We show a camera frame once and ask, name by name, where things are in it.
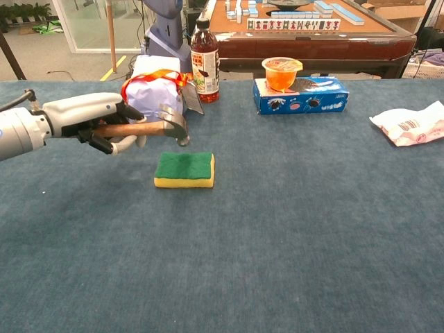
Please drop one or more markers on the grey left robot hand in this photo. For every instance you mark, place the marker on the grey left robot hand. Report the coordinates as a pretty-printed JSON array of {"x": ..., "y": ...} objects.
[{"x": 79, "y": 111}]

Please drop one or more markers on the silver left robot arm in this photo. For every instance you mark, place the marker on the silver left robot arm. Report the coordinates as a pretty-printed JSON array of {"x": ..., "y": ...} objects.
[{"x": 21, "y": 132}]

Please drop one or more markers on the green yellow sponge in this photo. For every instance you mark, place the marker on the green yellow sponge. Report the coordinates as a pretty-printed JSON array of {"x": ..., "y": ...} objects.
[{"x": 184, "y": 166}]

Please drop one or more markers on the white paper wrapped box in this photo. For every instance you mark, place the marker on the white paper wrapped box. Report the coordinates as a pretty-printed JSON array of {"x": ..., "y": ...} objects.
[{"x": 152, "y": 93}]

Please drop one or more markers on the wooden pole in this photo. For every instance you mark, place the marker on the wooden pole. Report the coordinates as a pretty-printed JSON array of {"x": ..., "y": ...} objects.
[{"x": 111, "y": 34}]

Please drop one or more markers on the green cloth item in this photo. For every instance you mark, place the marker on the green cloth item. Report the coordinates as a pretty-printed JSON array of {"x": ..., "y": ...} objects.
[{"x": 48, "y": 28}]

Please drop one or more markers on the black tripod leg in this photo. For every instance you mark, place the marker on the black tripod leg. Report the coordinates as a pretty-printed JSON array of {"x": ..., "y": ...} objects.
[{"x": 10, "y": 55}]

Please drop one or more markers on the potted green plants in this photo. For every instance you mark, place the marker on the potted green plants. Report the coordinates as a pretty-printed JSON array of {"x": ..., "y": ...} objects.
[{"x": 27, "y": 11}]

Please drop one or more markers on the grey card tag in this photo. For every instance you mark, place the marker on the grey card tag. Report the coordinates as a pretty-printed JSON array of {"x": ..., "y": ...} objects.
[{"x": 192, "y": 100}]

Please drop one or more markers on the brown tea bottle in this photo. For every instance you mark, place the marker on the brown tea bottle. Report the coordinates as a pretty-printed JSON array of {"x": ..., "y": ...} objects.
[{"x": 204, "y": 69}]

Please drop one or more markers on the orange jelly cup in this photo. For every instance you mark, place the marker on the orange jelly cup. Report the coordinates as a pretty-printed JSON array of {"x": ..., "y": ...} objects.
[{"x": 281, "y": 76}]

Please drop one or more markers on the brown mahjong table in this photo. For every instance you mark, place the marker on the brown mahjong table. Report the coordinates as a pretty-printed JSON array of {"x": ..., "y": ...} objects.
[{"x": 295, "y": 45}]

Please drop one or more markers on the face-up mahjong tile row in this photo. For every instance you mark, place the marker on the face-up mahjong tile row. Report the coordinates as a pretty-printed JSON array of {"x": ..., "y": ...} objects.
[{"x": 295, "y": 25}]

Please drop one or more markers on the blue cookie box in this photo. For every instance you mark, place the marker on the blue cookie box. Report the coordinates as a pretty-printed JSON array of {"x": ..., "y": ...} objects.
[{"x": 312, "y": 102}]

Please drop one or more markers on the blue white mahjong tile row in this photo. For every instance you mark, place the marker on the blue white mahjong tile row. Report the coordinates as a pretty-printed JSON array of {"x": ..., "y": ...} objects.
[
  {"x": 347, "y": 14},
  {"x": 295, "y": 15}
]

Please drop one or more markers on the white pink plastic package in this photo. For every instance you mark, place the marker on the white pink plastic package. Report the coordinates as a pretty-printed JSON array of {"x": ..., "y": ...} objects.
[{"x": 412, "y": 125}]

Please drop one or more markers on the cardboard box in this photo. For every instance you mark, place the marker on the cardboard box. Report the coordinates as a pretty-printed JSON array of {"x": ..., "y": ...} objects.
[{"x": 399, "y": 14}]

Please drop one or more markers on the white plastic basket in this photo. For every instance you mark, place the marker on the white plastic basket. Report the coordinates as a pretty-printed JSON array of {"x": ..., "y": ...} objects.
[{"x": 423, "y": 72}]

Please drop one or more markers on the purple cloth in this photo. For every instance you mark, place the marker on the purple cloth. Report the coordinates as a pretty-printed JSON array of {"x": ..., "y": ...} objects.
[{"x": 435, "y": 58}]

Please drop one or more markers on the grey blue robot pedestal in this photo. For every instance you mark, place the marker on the grey blue robot pedestal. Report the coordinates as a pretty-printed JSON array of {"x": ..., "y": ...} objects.
[{"x": 168, "y": 27}]

